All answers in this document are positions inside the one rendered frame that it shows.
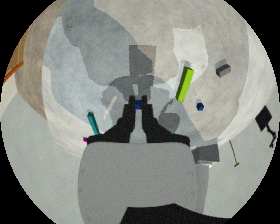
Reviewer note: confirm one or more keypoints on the lime green rod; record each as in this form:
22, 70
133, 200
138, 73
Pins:
184, 83

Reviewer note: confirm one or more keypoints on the turquoise rod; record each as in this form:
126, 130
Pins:
93, 123

